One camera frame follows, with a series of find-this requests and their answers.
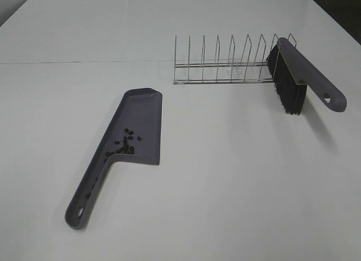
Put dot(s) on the purple hand brush black bristles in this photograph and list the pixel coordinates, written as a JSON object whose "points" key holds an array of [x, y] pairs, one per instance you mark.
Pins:
{"points": [[293, 74]]}

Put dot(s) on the pile of coffee beans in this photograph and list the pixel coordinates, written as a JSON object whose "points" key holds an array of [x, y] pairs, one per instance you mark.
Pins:
{"points": [[114, 142]]}

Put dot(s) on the purple plastic dustpan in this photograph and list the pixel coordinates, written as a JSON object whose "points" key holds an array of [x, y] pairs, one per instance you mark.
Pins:
{"points": [[140, 110]]}

